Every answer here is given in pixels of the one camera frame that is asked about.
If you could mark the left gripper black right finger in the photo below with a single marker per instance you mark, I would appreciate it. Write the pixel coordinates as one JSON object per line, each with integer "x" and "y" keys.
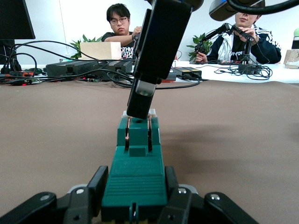
{"x": 198, "y": 210}

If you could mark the black computer monitor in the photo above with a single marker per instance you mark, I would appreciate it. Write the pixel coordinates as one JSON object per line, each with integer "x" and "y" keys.
{"x": 14, "y": 18}

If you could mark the cardboard box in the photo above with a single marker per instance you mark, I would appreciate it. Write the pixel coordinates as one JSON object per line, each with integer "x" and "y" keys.
{"x": 100, "y": 50}

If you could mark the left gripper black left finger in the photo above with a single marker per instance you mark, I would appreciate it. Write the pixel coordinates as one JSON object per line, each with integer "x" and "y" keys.
{"x": 58, "y": 207}

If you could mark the black power supply box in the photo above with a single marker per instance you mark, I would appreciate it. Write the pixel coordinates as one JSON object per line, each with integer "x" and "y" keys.
{"x": 121, "y": 67}
{"x": 70, "y": 68}

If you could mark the green white bottle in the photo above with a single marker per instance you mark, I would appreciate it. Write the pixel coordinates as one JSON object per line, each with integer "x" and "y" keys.
{"x": 296, "y": 39}

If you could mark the man with glasses black shirt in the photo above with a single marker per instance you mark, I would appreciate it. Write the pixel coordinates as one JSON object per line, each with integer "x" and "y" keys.
{"x": 116, "y": 21}

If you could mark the green load switch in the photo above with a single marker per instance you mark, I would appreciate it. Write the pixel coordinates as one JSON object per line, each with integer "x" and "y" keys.
{"x": 135, "y": 177}

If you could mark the person in navy white jacket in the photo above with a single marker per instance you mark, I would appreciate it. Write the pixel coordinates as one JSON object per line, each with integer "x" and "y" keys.
{"x": 266, "y": 44}

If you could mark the green potted plant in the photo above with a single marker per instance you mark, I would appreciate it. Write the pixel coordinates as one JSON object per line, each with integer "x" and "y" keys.
{"x": 88, "y": 38}
{"x": 197, "y": 39}

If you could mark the cardboard stand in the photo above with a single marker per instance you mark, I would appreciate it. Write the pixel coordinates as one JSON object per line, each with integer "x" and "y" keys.
{"x": 292, "y": 58}

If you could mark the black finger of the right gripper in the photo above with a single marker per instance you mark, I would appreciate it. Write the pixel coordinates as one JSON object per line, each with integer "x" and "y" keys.
{"x": 163, "y": 35}
{"x": 141, "y": 39}

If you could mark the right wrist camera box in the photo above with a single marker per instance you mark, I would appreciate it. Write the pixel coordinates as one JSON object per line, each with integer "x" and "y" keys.
{"x": 224, "y": 11}

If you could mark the black box yellow label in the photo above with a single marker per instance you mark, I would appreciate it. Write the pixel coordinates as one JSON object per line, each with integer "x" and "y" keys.
{"x": 187, "y": 72}

